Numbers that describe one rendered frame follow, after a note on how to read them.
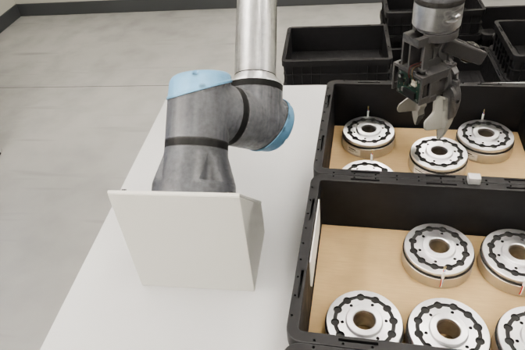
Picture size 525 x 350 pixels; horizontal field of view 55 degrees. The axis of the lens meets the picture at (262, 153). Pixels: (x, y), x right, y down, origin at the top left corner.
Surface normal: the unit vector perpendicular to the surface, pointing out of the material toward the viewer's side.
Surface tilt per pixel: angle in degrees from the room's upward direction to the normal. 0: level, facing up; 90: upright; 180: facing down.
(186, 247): 90
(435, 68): 0
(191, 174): 27
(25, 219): 0
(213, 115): 57
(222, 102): 63
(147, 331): 0
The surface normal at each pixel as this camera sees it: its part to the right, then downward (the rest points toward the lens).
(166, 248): -0.13, 0.62
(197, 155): 0.15, -0.43
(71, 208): -0.09, -0.78
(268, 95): 0.43, -0.15
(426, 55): 0.47, 0.51
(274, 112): 0.68, -0.11
